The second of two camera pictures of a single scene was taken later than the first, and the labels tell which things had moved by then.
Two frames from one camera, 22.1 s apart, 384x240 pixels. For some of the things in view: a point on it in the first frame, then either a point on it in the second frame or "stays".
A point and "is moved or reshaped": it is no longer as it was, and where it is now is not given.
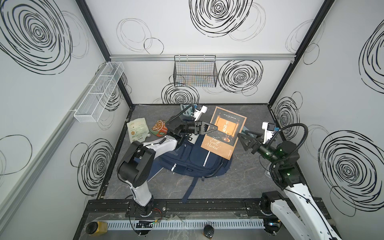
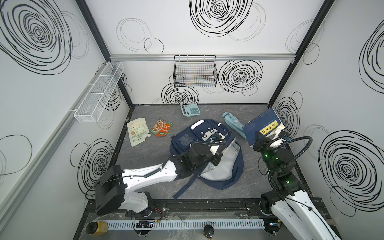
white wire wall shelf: x=99 y=92 stays
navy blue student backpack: x=190 y=160 is moved or reshaped
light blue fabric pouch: x=244 y=129 → x=234 y=123
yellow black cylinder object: x=95 y=228 stays
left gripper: x=199 y=127 → x=216 y=154
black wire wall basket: x=195 y=71 stays
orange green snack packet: x=159 y=128 stays
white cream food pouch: x=138 y=130 stays
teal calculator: x=188 y=111 stays
